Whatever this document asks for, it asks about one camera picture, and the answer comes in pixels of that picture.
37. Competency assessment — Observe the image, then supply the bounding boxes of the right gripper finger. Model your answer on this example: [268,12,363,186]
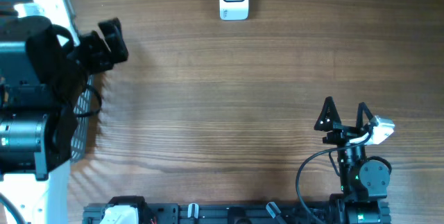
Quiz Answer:
[356,102,374,129]
[314,96,341,131]

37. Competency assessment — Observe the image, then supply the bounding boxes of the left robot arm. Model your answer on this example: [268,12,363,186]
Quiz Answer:
[1,0,128,223]

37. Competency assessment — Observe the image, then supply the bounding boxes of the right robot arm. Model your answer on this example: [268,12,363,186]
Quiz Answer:
[314,96,395,223]

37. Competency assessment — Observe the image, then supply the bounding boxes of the grey plastic shopping basket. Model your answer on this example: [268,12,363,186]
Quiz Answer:
[1,0,93,164]

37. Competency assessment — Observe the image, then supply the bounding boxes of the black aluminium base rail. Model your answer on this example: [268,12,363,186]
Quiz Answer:
[82,201,391,224]

